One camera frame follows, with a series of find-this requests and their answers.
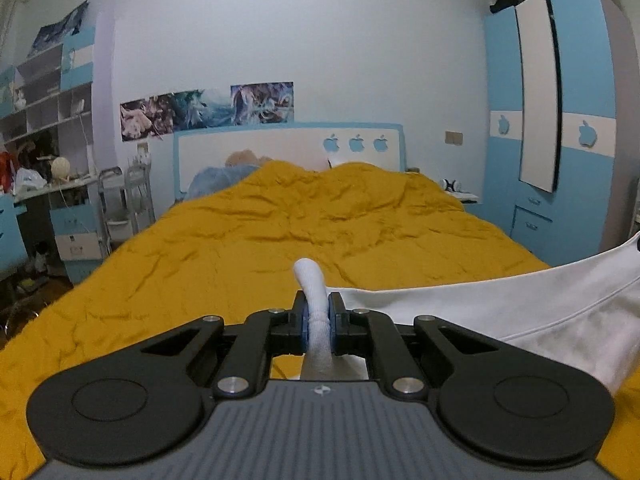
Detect white t-shirt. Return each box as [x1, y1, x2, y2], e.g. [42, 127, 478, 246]
[337, 237, 639, 392]

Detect mustard yellow quilt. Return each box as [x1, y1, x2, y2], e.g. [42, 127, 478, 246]
[1, 162, 639, 479]

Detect blue pillow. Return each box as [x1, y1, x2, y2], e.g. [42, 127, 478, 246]
[184, 150, 270, 200]

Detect white nightstand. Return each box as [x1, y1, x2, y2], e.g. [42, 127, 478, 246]
[438, 179, 480, 205]

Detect white blue headboard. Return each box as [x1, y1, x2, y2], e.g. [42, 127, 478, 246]
[174, 122, 407, 200]

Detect grey rolling cart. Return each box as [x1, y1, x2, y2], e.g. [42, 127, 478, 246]
[98, 162, 155, 252]

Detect blue white wardrobe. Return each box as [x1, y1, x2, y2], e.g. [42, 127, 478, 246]
[480, 0, 639, 266]

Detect white desk shelf unit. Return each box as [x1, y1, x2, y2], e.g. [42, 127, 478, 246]
[1, 28, 105, 284]

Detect wall switch plate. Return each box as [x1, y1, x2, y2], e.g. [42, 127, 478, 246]
[445, 130, 463, 146]

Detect anime wall posters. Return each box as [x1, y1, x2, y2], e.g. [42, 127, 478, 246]
[119, 81, 295, 142]

